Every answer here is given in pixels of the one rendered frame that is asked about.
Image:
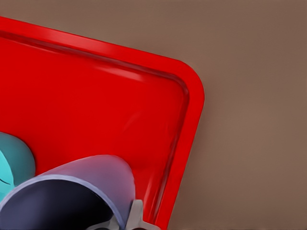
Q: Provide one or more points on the teal bowl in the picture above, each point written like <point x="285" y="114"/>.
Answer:
<point x="16" y="158"/>

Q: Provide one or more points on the red plastic tray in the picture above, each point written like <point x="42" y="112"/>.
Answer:
<point x="96" y="95"/>

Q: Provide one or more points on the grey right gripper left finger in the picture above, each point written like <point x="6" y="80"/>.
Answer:
<point x="112" y="224"/>

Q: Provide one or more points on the purple cup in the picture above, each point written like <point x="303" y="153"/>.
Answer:
<point x="91" y="172"/>

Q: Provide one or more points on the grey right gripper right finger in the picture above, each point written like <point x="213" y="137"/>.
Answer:
<point x="136" y="218"/>

